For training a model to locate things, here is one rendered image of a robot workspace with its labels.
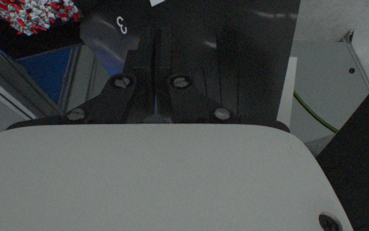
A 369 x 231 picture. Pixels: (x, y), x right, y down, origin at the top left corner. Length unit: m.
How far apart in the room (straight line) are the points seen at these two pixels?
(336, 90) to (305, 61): 0.26
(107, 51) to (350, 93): 1.53
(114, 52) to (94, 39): 0.03
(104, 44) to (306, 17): 1.52
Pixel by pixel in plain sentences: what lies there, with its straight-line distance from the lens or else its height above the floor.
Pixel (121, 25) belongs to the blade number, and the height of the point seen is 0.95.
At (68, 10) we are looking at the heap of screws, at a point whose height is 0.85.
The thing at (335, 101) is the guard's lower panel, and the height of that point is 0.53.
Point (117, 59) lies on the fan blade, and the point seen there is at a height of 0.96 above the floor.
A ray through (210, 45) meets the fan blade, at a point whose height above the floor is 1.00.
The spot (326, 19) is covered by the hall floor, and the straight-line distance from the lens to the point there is 1.77.
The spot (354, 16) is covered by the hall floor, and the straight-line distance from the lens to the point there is 1.85.
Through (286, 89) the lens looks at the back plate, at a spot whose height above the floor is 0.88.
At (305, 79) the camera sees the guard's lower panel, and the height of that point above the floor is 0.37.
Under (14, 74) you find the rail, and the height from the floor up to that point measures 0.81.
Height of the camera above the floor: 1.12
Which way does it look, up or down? 26 degrees down
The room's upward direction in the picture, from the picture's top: 177 degrees clockwise
